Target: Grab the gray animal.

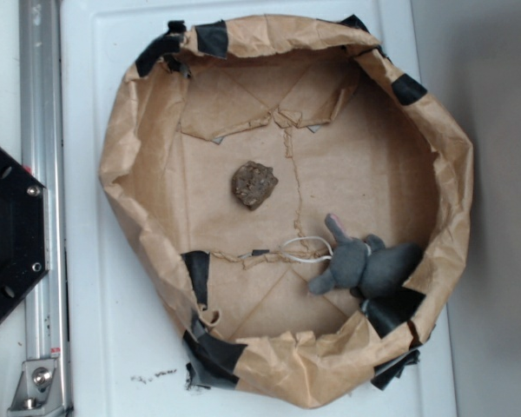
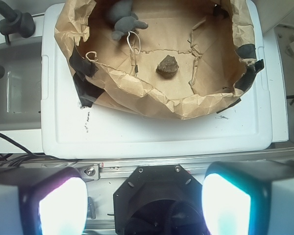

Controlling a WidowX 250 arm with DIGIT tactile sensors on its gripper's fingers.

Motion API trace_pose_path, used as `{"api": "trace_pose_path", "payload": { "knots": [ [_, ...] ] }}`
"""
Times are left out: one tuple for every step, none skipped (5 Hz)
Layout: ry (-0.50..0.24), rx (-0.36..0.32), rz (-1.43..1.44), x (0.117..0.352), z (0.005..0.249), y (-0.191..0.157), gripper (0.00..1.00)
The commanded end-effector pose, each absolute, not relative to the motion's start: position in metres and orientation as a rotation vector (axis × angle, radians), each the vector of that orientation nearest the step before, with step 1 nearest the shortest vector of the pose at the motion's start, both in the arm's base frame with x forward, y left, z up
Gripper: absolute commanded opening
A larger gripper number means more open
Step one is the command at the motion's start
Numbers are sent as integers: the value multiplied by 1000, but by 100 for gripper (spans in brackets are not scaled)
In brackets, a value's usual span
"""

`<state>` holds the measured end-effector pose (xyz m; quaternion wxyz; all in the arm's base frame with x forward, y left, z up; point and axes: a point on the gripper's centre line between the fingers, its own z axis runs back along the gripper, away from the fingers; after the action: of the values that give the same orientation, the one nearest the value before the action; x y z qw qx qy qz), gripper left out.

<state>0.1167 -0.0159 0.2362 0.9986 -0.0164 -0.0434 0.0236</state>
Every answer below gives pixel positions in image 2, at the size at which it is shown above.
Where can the black octagonal mount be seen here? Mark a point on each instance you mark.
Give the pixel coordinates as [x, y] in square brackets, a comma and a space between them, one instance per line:
[159, 200]

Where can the gray plush animal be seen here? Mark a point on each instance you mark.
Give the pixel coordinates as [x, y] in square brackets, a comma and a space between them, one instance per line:
[124, 20]

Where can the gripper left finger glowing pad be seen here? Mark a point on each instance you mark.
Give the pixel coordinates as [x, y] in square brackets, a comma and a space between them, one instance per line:
[42, 201]

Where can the brown rock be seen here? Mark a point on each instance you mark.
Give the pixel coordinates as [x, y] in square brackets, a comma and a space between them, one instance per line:
[168, 67]

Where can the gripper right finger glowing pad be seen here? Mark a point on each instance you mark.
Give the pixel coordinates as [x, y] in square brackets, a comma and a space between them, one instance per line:
[249, 198]

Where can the white plastic bin lid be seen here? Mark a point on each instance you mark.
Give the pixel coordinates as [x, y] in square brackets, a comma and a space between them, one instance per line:
[71, 131]

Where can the black faucet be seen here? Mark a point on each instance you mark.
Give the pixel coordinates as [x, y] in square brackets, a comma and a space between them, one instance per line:
[14, 21]

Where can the brown paper bag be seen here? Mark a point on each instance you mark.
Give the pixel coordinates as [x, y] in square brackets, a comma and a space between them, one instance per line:
[213, 42]

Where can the gray sink basin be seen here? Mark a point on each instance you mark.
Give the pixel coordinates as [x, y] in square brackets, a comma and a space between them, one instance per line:
[20, 87]

